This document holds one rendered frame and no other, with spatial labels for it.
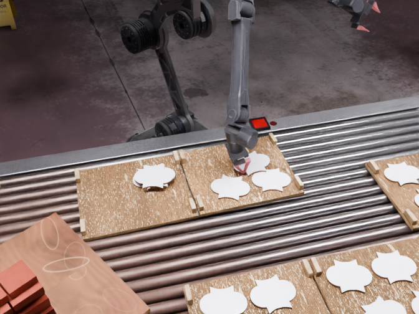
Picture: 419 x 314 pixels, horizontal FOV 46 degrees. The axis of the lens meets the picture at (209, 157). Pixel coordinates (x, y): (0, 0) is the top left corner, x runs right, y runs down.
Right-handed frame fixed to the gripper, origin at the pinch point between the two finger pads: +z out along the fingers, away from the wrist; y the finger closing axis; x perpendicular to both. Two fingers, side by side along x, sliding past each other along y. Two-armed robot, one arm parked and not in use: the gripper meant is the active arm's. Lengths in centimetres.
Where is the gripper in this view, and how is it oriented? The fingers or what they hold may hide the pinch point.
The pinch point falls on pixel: (240, 165)
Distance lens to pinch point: 196.0
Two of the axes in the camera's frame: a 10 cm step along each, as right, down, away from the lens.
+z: 2.0, 7.1, 6.7
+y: -2.9, -6.1, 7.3
